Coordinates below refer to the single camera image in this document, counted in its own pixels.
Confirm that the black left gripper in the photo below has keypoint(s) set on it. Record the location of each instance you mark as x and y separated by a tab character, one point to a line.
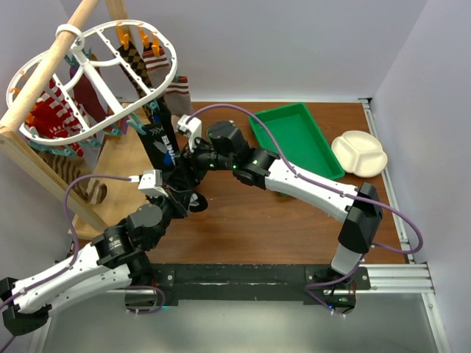
179	201

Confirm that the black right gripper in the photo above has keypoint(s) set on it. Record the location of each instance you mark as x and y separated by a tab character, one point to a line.
189	158

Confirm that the black white striped sock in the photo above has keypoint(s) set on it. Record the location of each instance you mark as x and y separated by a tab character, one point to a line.
198	202

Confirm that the black blue logo sock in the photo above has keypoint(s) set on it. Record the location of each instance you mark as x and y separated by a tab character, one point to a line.
160	144

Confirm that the grey red striped sock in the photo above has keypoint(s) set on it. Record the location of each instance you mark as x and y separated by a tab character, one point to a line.
157	67
178	98

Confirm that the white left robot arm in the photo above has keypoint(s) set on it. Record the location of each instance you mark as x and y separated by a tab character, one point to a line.
115	259

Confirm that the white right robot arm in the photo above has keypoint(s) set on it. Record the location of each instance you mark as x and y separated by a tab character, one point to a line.
226	149

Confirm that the white oval sock hanger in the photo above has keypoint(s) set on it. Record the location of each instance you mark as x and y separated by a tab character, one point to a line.
34	76

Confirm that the green plastic tray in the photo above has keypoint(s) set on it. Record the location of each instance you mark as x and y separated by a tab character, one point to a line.
300	139

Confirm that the brown yellow argyle sock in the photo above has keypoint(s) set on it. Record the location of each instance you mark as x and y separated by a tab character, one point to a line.
132	57

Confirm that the maroon purple sock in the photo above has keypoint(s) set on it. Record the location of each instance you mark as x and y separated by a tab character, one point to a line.
85	94

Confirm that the red white striped sock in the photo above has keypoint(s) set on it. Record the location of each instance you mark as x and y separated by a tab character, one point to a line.
53	118

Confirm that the cream divided plate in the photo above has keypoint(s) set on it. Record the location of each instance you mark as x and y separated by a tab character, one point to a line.
360	153

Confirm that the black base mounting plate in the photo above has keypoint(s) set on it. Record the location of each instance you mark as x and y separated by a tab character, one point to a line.
258	282

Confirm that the wooden drying rack frame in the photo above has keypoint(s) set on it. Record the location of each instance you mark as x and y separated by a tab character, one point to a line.
55	173

